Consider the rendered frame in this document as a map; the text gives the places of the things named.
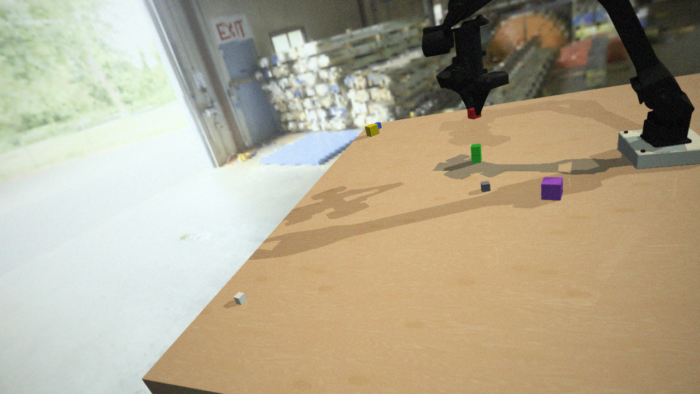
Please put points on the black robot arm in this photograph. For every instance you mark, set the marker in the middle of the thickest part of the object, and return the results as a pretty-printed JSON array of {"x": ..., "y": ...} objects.
[{"x": 666, "y": 125}]

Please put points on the purple cube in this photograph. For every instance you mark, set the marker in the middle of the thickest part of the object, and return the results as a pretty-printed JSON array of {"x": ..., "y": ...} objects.
[{"x": 552, "y": 188}]

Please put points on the red block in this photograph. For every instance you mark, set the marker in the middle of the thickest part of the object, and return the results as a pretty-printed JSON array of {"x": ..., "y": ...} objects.
[{"x": 471, "y": 114}]

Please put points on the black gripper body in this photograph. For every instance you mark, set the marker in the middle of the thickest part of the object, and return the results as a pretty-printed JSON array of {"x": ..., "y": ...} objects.
[{"x": 487, "y": 81}]

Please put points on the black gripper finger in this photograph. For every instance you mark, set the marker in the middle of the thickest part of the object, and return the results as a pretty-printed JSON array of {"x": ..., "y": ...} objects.
[
  {"x": 479, "y": 98},
  {"x": 466, "y": 97}
]

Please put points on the yellow block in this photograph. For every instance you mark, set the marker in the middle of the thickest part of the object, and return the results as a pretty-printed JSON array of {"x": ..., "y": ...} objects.
[{"x": 372, "y": 129}]

